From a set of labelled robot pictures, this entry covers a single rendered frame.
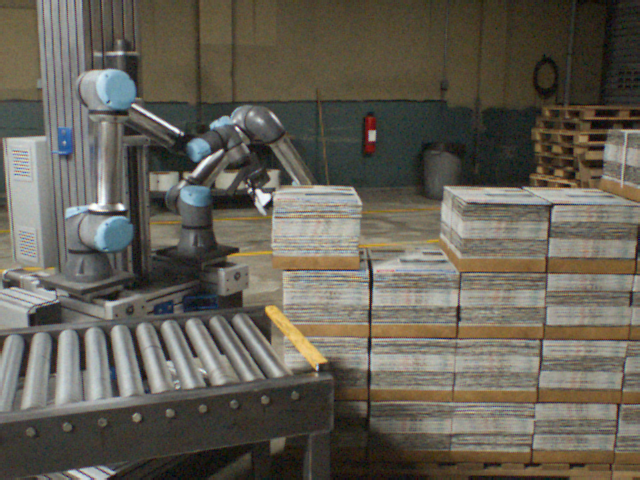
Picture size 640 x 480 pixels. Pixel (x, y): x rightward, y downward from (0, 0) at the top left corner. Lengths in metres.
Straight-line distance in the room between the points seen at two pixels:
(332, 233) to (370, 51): 7.34
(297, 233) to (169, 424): 0.96
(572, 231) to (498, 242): 0.24
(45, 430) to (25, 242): 1.39
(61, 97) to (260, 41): 6.57
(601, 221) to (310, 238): 0.94
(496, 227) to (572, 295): 0.35
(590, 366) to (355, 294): 0.84
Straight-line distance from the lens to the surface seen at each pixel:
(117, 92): 2.04
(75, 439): 1.42
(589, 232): 2.34
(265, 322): 1.93
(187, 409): 1.42
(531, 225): 2.28
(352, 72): 9.31
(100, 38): 2.44
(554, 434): 2.55
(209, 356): 1.61
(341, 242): 2.20
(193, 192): 2.52
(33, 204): 2.63
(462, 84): 10.08
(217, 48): 8.71
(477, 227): 2.23
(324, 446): 1.54
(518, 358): 2.39
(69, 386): 1.52
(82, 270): 2.22
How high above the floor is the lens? 1.40
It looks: 12 degrees down
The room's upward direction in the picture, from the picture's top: 1 degrees clockwise
